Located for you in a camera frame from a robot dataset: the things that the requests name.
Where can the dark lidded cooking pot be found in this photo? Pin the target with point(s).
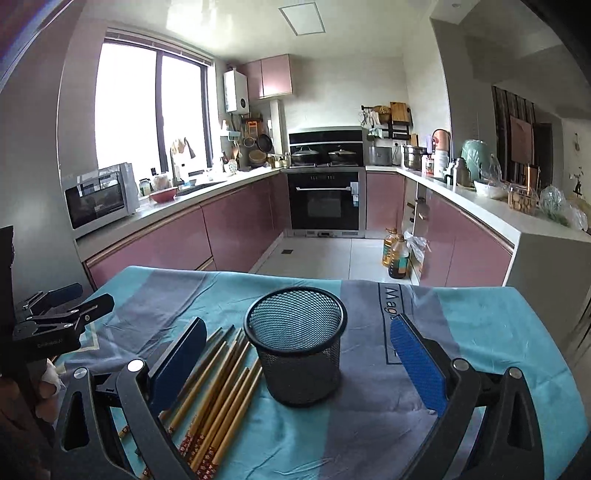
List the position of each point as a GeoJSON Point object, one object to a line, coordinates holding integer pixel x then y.
{"type": "Point", "coordinates": [342, 157]}
{"type": "Point", "coordinates": [304, 158]}

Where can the steel thermos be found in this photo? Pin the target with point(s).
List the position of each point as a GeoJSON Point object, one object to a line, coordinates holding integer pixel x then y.
{"type": "Point", "coordinates": [459, 173]}

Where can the brown round basket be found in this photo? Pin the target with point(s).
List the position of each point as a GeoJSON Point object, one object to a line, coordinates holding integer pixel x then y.
{"type": "Point", "coordinates": [257, 159]}

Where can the black built-in oven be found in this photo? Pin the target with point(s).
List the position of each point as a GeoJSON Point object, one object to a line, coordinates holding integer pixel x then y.
{"type": "Point", "coordinates": [323, 203]}

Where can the pink upper cabinet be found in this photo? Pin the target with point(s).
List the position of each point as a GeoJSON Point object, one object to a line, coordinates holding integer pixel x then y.
{"type": "Point", "coordinates": [272, 76]}

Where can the pile of wooden chopsticks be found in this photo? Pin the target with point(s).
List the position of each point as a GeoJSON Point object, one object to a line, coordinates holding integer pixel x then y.
{"type": "Point", "coordinates": [221, 406]}

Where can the black mesh utensil holder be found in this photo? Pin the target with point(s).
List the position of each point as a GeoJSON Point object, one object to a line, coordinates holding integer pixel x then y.
{"type": "Point", "coordinates": [300, 369]}

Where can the dark cooking oil bottle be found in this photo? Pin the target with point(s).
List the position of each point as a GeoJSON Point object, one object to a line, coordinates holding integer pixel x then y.
{"type": "Point", "coordinates": [399, 261]}

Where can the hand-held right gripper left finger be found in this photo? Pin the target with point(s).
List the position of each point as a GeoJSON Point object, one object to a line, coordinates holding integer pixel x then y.
{"type": "Point", "coordinates": [178, 364]}

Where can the pink topped white canister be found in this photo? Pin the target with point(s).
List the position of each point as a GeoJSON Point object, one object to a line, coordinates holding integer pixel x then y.
{"type": "Point", "coordinates": [441, 154]}

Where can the black hanging frying pan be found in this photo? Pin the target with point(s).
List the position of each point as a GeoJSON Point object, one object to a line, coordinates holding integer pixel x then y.
{"type": "Point", "coordinates": [264, 143]}

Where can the teal and grey tablecloth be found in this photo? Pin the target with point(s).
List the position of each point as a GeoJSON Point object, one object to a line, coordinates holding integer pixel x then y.
{"type": "Point", "coordinates": [369, 438]}

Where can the white microwave oven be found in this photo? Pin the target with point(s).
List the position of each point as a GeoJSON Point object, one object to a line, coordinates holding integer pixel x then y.
{"type": "Point", "coordinates": [97, 198]}

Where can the black range hood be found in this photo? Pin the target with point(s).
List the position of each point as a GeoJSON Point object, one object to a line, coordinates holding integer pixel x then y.
{"type": "Point", "coordinates": [323, 138]}

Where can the small glass jar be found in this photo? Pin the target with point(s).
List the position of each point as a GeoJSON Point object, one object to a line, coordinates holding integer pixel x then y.
{"type": "Point", "coordinates": [145, 188]}

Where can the person's left hand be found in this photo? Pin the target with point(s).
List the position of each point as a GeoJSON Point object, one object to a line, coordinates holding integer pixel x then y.
{"type": "Point", "coordinates": [46, 397]}

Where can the stainless steel stock pot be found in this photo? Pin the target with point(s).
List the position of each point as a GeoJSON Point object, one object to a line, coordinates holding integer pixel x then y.
{"type": "Point", "coordinates": [414, 158]}

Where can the clear plastic bag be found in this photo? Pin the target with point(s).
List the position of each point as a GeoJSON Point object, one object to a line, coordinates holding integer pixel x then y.
{"type": "Point", "coordinates": [418, 251]}

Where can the kitchen window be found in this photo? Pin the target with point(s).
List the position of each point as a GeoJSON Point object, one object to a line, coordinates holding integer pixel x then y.
{"type": "Point", "coordinates": [129, 101]}

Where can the kitchen faucet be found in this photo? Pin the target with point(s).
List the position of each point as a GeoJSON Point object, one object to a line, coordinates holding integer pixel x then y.
{"type": "Point", "coordinates": [178, 157]}

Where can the black wall rack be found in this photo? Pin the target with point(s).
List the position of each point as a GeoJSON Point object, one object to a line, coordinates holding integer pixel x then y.
{"type": "Point", "coordinates": [392, 120]}

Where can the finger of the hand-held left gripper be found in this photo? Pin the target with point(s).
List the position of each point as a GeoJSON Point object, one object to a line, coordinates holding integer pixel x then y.
{"type": "Point", "coordinates": [99, 305]}
{"type": "Point", "coordinates": [64, 293]}

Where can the white wall water heater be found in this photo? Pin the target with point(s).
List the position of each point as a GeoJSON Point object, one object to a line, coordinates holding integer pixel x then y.
{"type": "Point", "coordinates": [236, 92]}

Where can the mint green appliance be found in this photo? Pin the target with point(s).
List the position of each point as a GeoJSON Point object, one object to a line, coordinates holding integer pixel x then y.
{"type": "Point", "coordinates": [480, 159]}

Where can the ceiling panel light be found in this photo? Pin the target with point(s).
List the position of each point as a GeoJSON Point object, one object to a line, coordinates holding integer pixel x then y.
{"type": "Point", "coordinates": [302, 18]}

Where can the white bowl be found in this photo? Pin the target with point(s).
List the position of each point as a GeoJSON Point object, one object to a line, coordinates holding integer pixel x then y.
{"type": "Point", "coordinates": [489, 190]}

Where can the silver countertop appliance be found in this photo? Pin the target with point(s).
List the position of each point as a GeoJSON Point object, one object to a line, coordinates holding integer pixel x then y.
{"type": "Point", "coordinates": [381, 156]}

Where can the clear bag of greens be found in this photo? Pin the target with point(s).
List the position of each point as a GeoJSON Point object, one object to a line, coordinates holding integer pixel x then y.
{"type": "Point", "coordinates": [561, 207]}

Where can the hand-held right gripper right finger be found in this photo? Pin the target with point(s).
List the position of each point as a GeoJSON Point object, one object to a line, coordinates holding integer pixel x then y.
{"type": "Point", "coordinates": [418, 364]}

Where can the pink bowl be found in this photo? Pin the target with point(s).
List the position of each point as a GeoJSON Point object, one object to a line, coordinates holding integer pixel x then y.
{"type": "Point", "coordinates": [163, 194]}

